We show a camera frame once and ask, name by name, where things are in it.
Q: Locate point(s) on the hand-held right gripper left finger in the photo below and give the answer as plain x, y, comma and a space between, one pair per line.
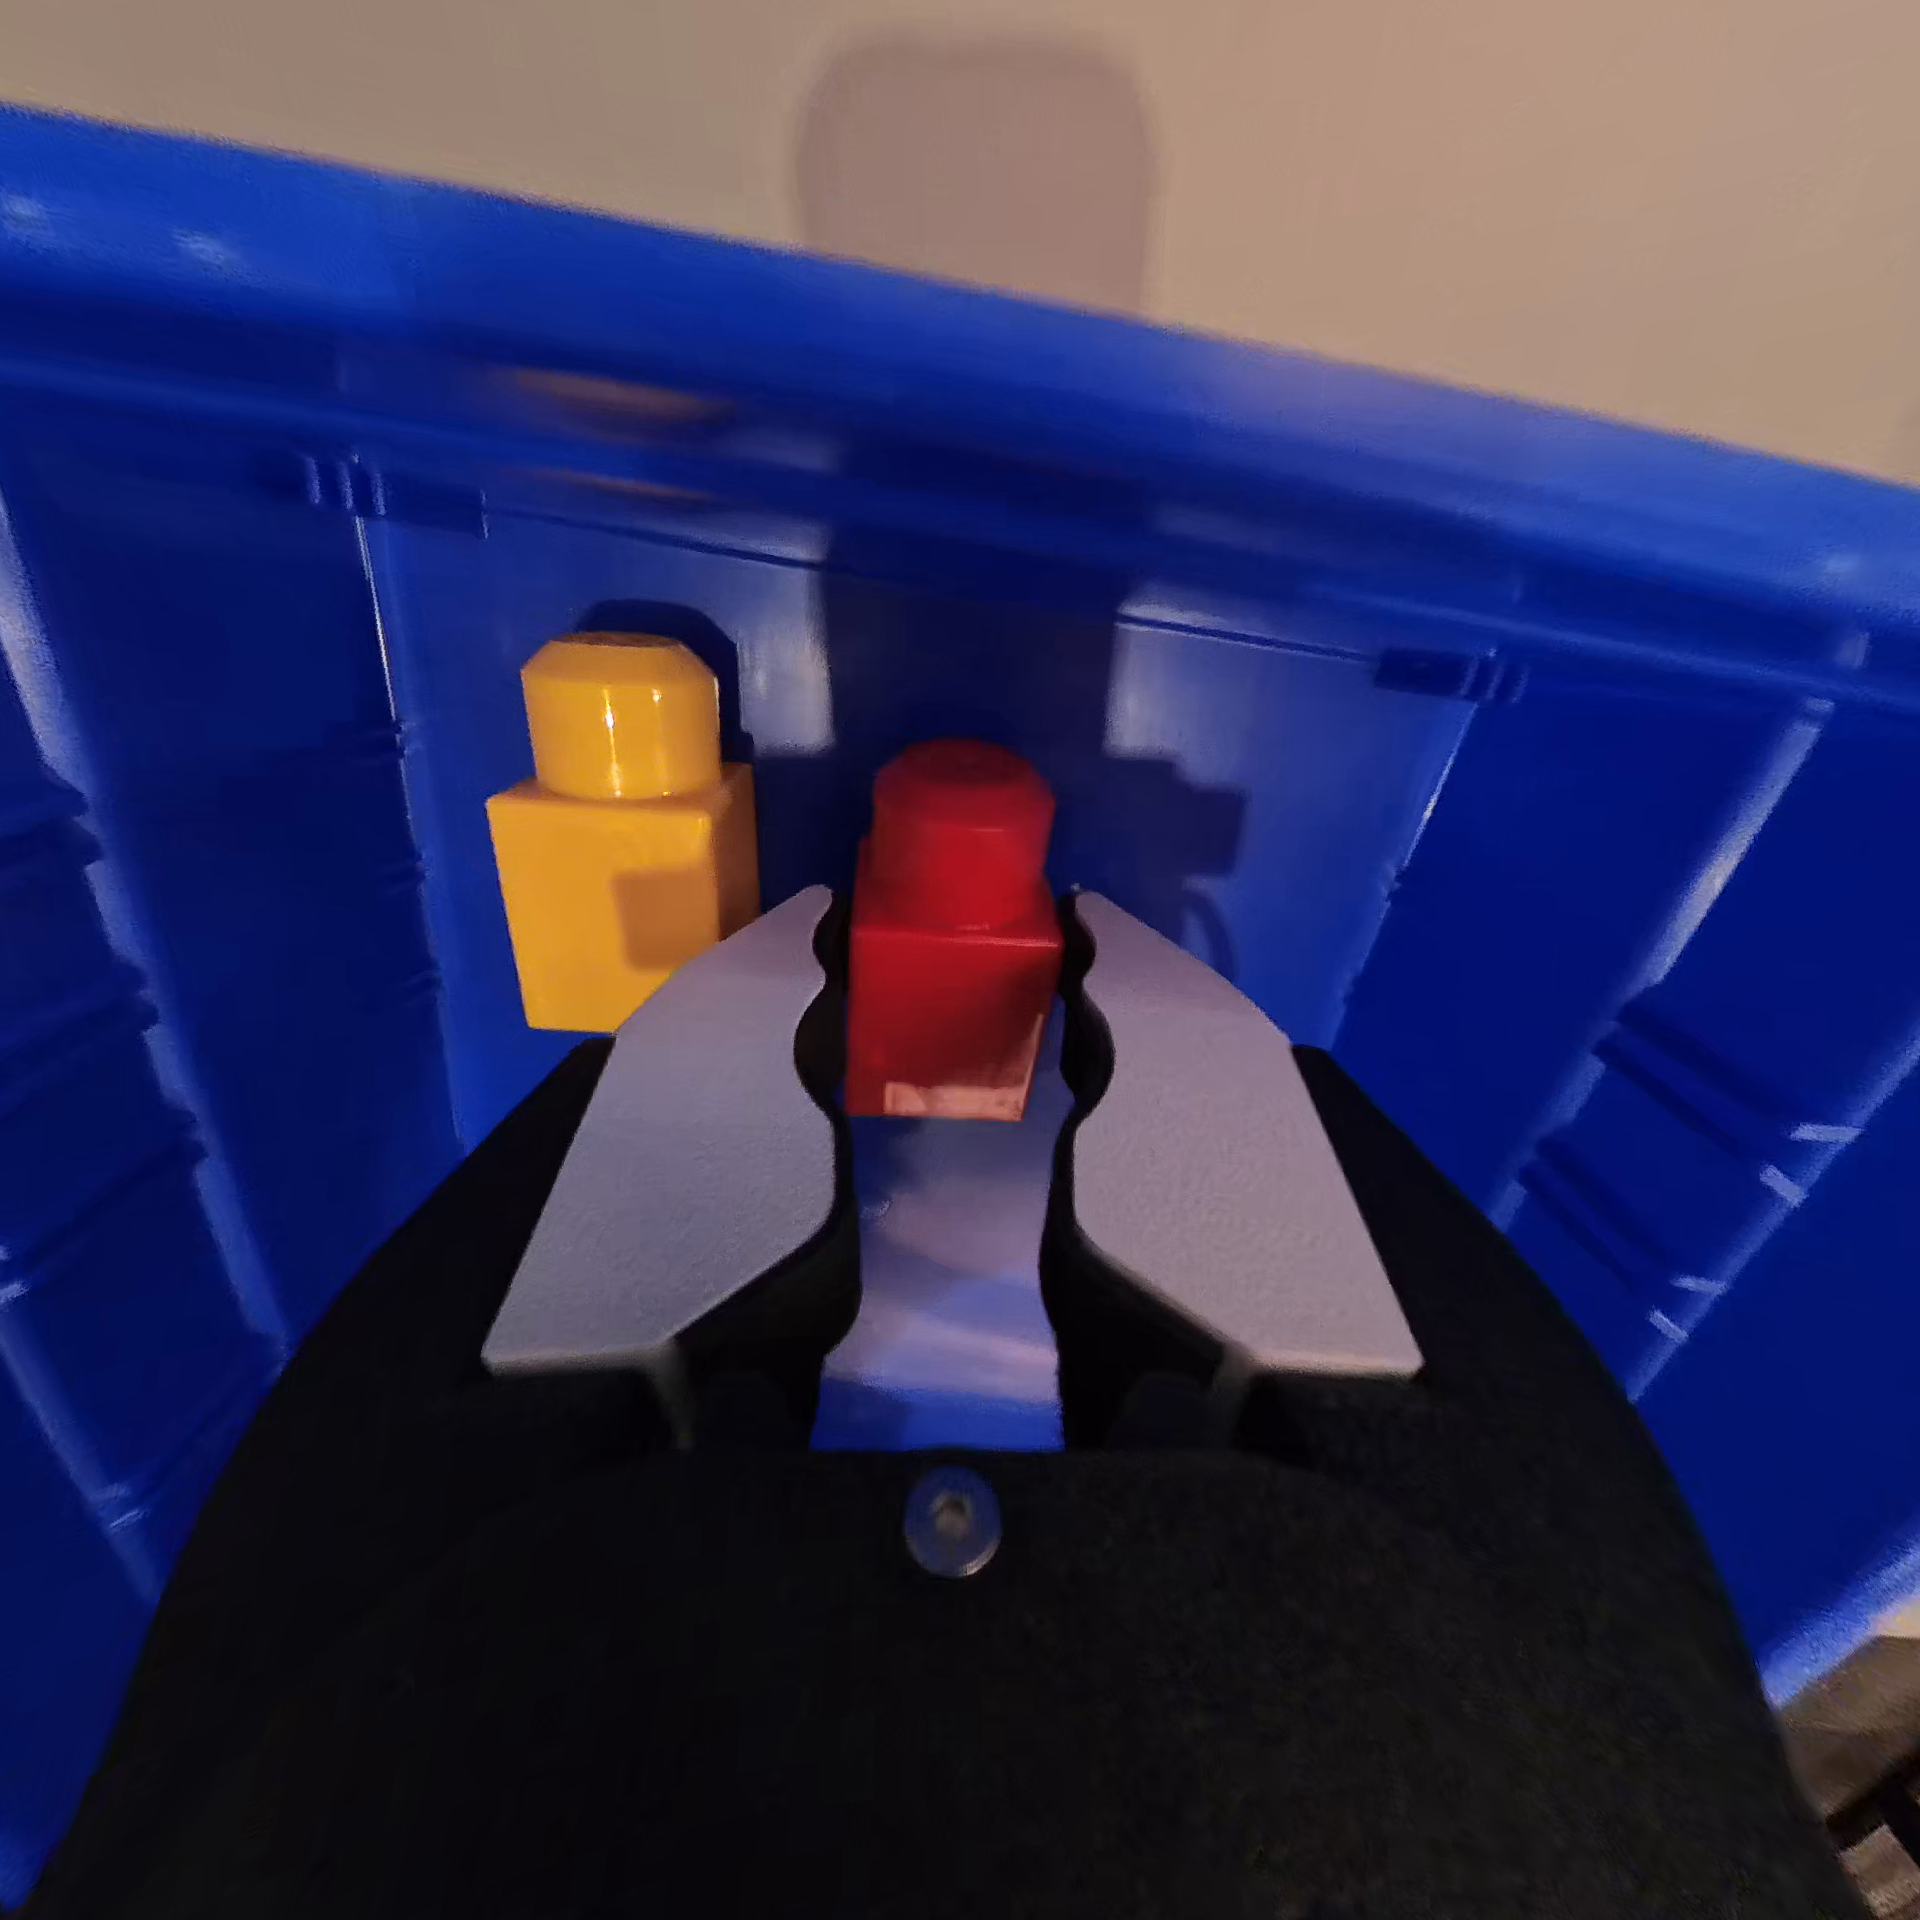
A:
660, 1185

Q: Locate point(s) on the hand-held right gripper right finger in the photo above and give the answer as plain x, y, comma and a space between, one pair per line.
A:
1230, 1185

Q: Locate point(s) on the yellow plastic block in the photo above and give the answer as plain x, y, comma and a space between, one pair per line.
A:
601, 901

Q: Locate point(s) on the red plastic block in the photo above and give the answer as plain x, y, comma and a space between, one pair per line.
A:
944, 961

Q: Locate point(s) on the blue plastic bin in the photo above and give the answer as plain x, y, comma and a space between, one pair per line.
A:
1500, 901

